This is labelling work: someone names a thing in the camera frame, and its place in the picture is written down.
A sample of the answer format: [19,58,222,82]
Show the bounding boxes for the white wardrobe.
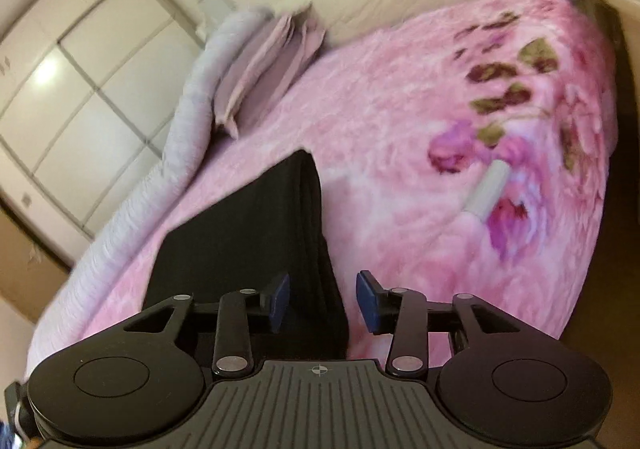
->
[0,0,207,261]

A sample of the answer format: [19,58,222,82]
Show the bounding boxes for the pink rose blanket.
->
[30,0,619,366]

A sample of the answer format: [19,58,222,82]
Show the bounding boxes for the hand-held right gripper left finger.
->
[122,273,292,378]

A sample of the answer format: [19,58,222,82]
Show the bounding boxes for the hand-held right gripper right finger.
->
[355,270,522,377]

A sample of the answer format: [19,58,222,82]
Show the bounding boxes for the folded pink cloth stack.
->
[215,3,329,138]

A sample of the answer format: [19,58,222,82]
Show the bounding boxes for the black pants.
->
[142,149,350,361]

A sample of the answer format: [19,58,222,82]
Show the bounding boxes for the white cylindrical tube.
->
[462,161,512,220]

